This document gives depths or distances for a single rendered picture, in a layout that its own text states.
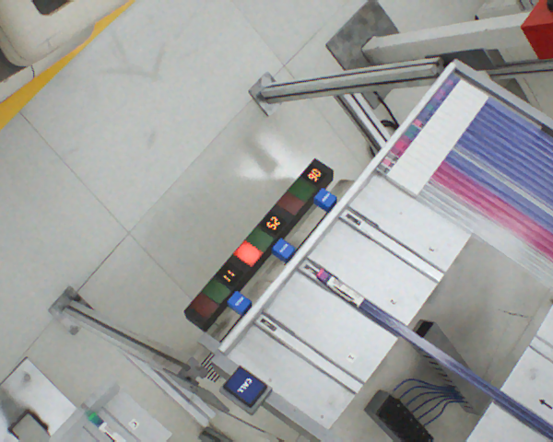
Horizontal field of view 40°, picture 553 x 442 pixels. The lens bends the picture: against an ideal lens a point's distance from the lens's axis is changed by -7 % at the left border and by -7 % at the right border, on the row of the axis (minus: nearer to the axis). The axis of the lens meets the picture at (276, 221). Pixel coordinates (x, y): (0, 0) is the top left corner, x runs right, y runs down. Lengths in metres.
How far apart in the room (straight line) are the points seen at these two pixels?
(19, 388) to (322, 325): 0.86
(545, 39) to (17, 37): 1.16
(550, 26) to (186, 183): 0.94
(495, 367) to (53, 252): 1.02
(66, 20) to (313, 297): 0.56
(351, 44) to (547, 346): 1.22
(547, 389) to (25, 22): 0.91
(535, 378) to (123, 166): 1.09
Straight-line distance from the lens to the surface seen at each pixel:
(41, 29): 0.98
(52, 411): 1.88
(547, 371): 1.25
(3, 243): 1.79
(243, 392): 1.14
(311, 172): 1.33
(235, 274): 1.25
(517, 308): 1.77
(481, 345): 1.70
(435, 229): 1.29
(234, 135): 2.00
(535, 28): 1.75
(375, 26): 2.29
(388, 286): 1.24
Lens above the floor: 1.75
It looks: 58 degrees down
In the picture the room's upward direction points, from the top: 96 degrees clockwise
